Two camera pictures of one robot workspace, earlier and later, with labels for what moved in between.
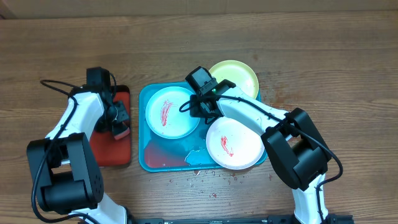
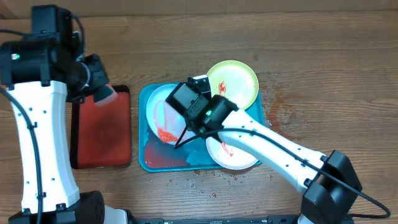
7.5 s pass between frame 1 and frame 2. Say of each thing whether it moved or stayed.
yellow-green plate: stayed
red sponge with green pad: moved
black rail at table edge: stayed
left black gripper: moved
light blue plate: stayed
